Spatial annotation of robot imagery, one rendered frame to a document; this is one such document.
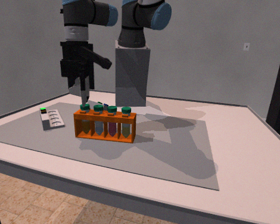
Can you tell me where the orange test tube rack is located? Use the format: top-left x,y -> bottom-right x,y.
73,108 -> 136,144

